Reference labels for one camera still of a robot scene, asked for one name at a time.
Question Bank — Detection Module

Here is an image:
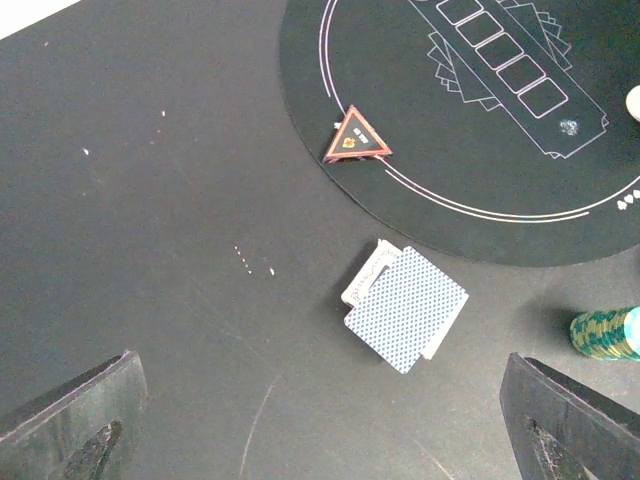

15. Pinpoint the red triangular all-in button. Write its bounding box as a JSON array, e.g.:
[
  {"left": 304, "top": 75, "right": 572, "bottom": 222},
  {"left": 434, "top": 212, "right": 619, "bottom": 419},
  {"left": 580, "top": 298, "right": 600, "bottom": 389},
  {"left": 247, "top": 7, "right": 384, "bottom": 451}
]
[{"left": 322, "top": 105, "right": 393, "bottom": 164}]

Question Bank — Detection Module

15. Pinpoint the round black poker mat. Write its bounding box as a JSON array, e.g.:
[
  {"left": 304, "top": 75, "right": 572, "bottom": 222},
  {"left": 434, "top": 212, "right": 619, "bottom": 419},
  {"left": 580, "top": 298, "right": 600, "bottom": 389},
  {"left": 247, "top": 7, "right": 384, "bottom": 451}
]
[{"left": 279, "top": 1, "right": 639, "bottom": 267}]

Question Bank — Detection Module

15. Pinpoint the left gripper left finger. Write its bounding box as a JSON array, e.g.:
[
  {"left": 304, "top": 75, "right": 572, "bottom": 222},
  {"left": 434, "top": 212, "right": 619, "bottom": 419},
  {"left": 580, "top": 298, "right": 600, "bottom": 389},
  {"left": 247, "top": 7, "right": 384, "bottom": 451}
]
[{"left": 1, "top": 351, "right": 148, "bottom": 479}]

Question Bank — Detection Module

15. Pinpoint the white dealer button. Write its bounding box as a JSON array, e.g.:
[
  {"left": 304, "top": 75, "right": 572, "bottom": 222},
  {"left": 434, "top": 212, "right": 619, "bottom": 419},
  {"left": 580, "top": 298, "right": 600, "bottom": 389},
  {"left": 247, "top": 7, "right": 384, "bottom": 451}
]
[{"left": 625, "top": 85, "right": 640, "bottom": 122}]

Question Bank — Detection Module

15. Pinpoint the green chip stack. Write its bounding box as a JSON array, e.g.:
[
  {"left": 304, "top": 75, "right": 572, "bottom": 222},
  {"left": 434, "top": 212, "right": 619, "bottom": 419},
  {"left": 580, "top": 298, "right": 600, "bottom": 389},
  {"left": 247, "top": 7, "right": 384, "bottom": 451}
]
[{"left": 569, "top": 306, "right": 639, "bottom": 362}]

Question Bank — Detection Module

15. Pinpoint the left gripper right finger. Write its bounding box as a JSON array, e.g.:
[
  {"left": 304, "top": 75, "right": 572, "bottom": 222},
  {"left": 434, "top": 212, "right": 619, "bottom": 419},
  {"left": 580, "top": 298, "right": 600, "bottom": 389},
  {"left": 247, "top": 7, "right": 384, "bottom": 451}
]
[{"left": 499, "top": 353, "right": 639, "bottom": 479}]

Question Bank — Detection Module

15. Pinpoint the blue-backed playing card deck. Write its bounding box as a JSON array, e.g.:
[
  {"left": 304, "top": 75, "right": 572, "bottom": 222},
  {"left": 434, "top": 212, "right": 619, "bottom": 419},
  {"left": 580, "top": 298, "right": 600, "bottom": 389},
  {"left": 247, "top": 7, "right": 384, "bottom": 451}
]
[{"left": 343, "top": 245, "right": 470, "bottom": 376}]

